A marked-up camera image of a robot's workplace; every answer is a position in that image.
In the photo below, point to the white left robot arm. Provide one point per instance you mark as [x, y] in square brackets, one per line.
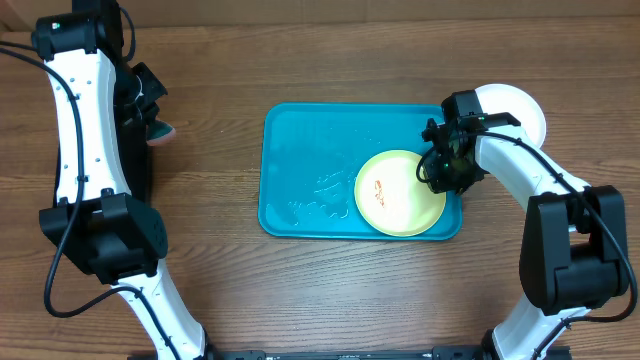
[101, 218]

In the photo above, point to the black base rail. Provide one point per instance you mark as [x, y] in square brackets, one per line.
[436, 353]

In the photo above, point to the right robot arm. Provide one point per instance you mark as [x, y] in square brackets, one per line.
[574, 265]

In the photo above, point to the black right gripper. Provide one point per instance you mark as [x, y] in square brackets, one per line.
[444, 184]

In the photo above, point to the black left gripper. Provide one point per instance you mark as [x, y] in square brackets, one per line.
[156, 88]

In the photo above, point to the black rectangular bin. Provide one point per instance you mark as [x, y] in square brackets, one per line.
[116, 157]

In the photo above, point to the teal plastic tray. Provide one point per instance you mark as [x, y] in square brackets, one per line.
[312, 153]

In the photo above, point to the yellow-green plate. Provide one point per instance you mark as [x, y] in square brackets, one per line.
[390, 197]

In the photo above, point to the white plate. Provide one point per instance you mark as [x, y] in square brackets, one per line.
[502, 98]

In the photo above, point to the pink and green sponge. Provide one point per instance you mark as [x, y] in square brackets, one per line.
[159, 133]

